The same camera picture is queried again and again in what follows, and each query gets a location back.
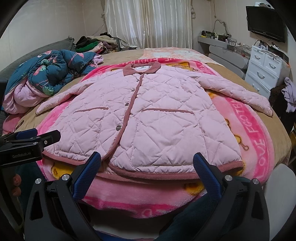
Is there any white drawer cabinet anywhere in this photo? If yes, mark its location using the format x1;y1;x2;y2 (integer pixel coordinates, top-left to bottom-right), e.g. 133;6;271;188
245;45;290;98

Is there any pile of folded clothes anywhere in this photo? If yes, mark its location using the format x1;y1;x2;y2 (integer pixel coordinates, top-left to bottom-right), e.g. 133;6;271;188
75;32;138;55

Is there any pink quilted jacket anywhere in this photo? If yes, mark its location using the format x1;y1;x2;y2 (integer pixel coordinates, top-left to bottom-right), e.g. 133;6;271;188
36;62;273;180

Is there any clutter on grey shelf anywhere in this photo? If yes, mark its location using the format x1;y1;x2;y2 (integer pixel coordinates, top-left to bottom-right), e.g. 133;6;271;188
199;19;251;53

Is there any purple cloth on chair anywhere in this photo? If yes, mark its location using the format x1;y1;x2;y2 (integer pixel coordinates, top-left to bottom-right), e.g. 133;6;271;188
281;77;296;113

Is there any navy flamingo comforter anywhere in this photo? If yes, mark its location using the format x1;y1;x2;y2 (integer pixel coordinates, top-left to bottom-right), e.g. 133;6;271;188
2;50;103;114

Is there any grey headboard cushion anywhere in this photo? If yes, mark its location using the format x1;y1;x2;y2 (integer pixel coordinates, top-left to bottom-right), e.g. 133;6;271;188
1;36;75;79

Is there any white striped curtain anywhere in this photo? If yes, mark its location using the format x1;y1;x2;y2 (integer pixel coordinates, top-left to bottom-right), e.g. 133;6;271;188
104;1;193;49

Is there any pink cartoon fleece blanket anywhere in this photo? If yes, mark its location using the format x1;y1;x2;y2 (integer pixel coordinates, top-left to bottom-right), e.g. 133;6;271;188
37;58;274;218

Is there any black flat television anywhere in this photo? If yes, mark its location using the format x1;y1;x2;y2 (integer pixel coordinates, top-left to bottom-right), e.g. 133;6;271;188
246;6;286;43

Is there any person's left hand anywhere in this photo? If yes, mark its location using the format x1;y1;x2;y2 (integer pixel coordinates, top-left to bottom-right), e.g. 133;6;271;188
11;174;22;197

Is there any peach white small blanket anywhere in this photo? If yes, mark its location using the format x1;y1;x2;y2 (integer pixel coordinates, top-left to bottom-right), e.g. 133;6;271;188
141;47;222;66

